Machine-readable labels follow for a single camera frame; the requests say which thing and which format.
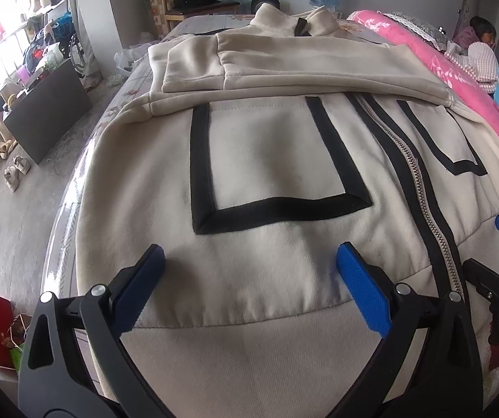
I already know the pink floral blanket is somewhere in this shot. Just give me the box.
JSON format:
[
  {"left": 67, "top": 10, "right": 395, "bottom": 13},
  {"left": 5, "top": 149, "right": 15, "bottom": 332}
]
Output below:
[{"left": 347, "top": 9, "right": 499, "bottom": 405}]

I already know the blue bicycle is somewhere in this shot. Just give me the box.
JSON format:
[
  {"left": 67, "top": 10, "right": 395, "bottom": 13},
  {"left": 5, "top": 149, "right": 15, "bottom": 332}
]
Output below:
[{"left": 53, "top": 13, "right": 89, "bottom": 75}]

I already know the lace-trimmed patterned pillow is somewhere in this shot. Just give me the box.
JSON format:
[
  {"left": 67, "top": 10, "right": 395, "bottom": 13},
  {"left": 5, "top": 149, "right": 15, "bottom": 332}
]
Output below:
[{"left": 386, "top": 11, "right": 451, "bottom": 51}]

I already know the white plastic bag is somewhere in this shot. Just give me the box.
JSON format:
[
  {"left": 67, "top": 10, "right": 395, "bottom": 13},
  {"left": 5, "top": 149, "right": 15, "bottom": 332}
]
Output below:
[{"left": 114, "top": 48, "right": 152, "bottom": 75}]

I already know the pile of clothes and bags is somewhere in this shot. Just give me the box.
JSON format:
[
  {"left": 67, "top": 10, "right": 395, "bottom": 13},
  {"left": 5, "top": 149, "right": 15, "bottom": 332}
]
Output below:
[{"left": 21, "top": 22, "right": 76, "bottom": 79}]

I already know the black cabinet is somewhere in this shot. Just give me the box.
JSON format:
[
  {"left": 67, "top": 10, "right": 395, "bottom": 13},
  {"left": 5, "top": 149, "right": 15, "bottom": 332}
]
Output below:
[{"left": 2, "top": 59, "right": 93, "bottom": 165}]

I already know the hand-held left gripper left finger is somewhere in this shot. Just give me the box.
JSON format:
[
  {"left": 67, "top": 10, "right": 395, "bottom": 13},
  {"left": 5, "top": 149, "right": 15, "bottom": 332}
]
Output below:
[{"left": 18, "top": 244, "right": 176, "bottom": 418}]

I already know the beige zip jacket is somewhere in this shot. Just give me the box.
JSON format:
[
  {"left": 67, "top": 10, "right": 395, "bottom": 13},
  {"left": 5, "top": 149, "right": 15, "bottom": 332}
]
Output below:
[{"left": 75, "top": 2, "right": 499, "bottom": 418}]

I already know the wooden chair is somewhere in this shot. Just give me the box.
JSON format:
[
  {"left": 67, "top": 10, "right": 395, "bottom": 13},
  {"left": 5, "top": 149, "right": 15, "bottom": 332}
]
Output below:
[{"left": 145, "top": 0, "right": 241, "bottom": 36}]

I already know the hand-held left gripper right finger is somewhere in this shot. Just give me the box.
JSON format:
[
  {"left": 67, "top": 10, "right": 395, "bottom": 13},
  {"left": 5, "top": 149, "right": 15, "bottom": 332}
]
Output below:
[{"left": 336, "top": 241, "right": 483, "bottom": 418}]

